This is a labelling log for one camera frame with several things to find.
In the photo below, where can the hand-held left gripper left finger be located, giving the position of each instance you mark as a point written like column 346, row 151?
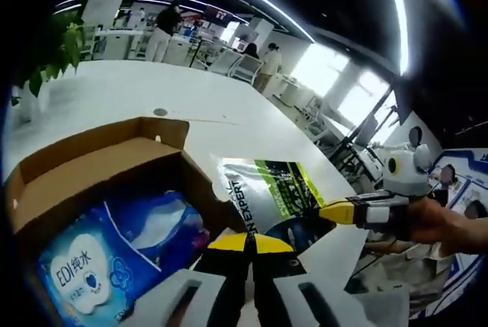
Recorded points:
column 213, row 266

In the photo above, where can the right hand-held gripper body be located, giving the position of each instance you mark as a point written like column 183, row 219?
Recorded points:
column 406, row 178

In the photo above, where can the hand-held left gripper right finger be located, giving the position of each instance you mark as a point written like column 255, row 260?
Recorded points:
column 278, row 266

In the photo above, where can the silver green soft pouch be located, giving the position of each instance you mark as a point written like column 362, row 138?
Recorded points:
column 267, row 197

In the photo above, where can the blue wet wipes soft pack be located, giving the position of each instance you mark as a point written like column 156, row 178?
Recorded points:
column 84, row 266

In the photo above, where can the brown cardboard shoe box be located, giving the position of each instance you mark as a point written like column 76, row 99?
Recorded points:
column 95, row 159

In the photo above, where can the person's right hand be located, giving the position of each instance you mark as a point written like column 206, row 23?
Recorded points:
column 434, row 224

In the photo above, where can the black tripod stand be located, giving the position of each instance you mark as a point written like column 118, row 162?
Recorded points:
column 358, row 144

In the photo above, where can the person's beige trousers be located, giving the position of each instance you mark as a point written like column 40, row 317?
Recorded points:
column 411, row 270

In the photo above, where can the wide ceiling light strip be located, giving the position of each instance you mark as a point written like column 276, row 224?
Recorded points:
column 399, row 18

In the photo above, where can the white office chair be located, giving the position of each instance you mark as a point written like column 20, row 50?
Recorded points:
column 226, row 62
column 248, row 69

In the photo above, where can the green potted plant white pot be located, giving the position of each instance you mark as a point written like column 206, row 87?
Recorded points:
column 57, row 49

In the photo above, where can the dark red wall screen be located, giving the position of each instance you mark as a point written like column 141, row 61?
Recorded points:
column 217, row 14

